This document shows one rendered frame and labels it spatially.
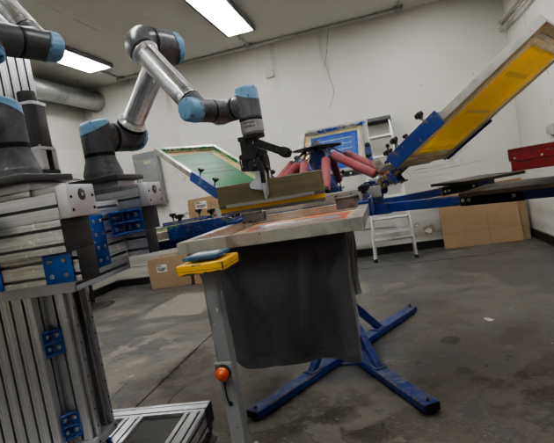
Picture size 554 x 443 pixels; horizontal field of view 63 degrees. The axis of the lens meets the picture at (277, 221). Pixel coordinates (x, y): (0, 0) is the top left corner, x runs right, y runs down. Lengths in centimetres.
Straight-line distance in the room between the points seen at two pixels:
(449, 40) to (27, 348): 559
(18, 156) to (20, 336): 62
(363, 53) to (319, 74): 61
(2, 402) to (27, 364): 17
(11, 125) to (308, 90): 503
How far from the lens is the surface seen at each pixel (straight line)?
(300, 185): 143
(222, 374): 124
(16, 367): 180
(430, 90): 611
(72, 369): 175
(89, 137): 188
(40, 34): 130
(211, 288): 122
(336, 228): 130
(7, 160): 144
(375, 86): 610
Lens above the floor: 111
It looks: 4 degrees down
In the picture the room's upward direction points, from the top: 10 degrees counter-clockwise
